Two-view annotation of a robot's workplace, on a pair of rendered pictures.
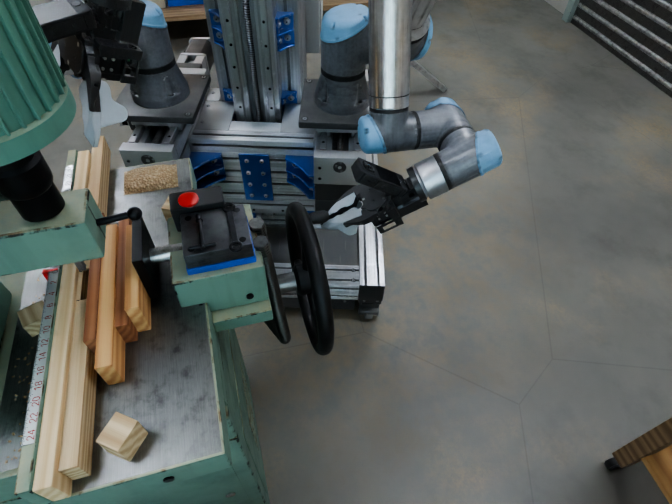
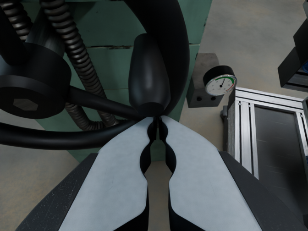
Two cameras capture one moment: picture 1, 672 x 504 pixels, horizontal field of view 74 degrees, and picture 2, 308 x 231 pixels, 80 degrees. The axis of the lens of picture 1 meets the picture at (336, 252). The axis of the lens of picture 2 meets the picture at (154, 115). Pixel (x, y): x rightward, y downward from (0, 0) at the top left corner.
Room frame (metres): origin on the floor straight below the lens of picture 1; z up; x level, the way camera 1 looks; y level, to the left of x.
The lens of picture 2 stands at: (0.63, -0.04, 0.94)
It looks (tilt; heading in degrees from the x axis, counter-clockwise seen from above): 58 degrees down; 101
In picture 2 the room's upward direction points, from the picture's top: 3 degrees clockwise
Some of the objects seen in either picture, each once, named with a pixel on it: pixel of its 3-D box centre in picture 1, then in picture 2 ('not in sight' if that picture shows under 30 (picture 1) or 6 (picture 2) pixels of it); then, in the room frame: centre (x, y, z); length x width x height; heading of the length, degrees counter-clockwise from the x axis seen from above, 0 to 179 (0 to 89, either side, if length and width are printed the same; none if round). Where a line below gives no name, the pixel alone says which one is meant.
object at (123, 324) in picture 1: (127, 274); not in sight; (0.41, 0.32, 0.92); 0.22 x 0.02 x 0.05; 18
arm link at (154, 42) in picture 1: (140, 31); not in sight; (1.10, 0.50, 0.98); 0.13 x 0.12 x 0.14; 131
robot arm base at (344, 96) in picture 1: (342, 83); not in sight; (1.11, 0.00, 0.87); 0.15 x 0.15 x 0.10
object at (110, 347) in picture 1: (113, 297); not in sight; (0.36, 0.33, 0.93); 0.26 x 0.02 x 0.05; 18
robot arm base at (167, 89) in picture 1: (156, 76); not in sight; (1.10, 0.50, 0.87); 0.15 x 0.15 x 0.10
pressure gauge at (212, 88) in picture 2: not in sight; (217, 82); (0.71, 0.25, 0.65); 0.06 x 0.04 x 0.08; 18
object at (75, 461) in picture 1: (92, 263); not in sight; (0.43, 0.39, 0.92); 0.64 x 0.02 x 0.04; 18
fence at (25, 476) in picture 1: (61, 283); not in sight; (0.38, 0.41, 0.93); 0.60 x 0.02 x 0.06; 18
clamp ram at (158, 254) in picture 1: (166, 253); not in sight; (0.43, 0.26, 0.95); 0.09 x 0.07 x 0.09; 18
